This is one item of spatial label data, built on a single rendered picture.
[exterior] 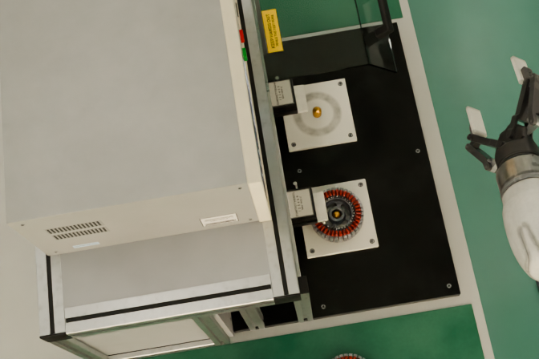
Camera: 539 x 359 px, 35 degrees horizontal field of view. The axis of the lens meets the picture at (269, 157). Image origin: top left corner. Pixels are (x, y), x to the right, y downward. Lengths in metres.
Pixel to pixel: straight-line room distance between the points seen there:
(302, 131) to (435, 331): 0.51
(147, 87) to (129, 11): 0.14
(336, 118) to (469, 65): 1.03
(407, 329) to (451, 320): 0.09
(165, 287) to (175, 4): 0.47
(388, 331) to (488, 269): 0.88
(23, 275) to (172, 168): 0.71
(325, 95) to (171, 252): 0.61
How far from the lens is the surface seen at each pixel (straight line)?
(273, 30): 1.67
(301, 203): 1.68
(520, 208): 1.40
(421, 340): 1.80
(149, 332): 1.64
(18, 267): 1.95
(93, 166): 1.34
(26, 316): 1.92
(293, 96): 1.77
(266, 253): 1.46
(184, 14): 1.42
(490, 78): 2.84
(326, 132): 1.88
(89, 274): 1.51
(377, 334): 1.80
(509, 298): 2.62
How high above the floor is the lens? 2.53
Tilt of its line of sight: 69 degrees down
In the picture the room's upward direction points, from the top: 12 degrees counter-clockwise
